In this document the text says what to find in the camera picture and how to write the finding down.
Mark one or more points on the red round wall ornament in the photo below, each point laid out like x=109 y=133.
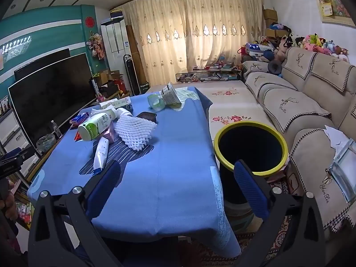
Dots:
x=89 y=21

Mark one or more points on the artificial flower decoration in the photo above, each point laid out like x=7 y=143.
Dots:
x=96 y=46

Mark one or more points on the cardboard box stack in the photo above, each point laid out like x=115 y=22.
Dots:
x=269 y=19

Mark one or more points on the dark round cushion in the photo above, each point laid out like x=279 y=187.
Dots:
x=274 y=67

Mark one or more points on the blue star print pillow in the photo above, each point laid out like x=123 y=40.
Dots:
x=257 y=48

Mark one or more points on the beige sofa with deer covers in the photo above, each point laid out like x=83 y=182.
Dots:
x=306 y=103

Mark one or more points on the black bin with yellow rim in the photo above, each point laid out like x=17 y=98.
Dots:
x=250 y=144

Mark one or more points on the red blue packet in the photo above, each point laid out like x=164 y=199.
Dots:
x=80 y=118

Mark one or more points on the red box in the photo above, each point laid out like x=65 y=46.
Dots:
x=121 y=85

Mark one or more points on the open cardboard box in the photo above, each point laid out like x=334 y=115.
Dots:
x=111 y=75

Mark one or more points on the white loose papers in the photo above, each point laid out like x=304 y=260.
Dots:
x=335 y=139

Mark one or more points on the green clear plastic cup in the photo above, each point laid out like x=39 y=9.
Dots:
x=154 y=102

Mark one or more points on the pile of plush toys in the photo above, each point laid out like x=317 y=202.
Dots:
x=311 y=43

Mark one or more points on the red patterned rug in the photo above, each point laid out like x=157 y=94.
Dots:
x=278 y=236

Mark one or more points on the black flat television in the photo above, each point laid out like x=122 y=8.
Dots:
x=50 y=100

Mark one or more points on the white drawer unit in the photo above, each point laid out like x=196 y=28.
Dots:
x=14 y=136

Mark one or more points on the blue star print tablecloth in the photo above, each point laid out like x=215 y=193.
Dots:
x=172 y=167

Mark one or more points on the white printed milk carton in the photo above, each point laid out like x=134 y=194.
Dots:
x=171 y=96

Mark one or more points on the person's left hand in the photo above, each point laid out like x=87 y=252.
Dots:
x=8 y=205

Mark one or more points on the blue zip file bag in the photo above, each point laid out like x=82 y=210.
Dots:
x=343 y=169

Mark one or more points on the printed cardboard sheet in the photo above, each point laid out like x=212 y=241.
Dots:
x=294 y=179

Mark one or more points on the white green milk bottle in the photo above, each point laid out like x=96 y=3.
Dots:
x=91 y=126

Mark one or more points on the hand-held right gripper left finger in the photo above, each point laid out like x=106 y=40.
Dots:
x=105 y=189

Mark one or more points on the clear water bottle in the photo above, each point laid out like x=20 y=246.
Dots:
x=57 y=130

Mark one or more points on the white standing air conditioner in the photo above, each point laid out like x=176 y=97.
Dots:
x=115 y=44

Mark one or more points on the glass low table with books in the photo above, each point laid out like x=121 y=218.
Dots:
x=211 y=76

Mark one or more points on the beige embroidered curtains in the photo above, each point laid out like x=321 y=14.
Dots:
x=194 y=27

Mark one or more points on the black tower fan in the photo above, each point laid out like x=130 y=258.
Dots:
x=131 y=73

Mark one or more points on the long white box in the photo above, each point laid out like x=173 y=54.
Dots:
x=114 y=103

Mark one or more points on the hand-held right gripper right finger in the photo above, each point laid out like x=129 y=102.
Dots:
x=250 y=192

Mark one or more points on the white foam net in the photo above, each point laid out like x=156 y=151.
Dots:
x=133 y=133

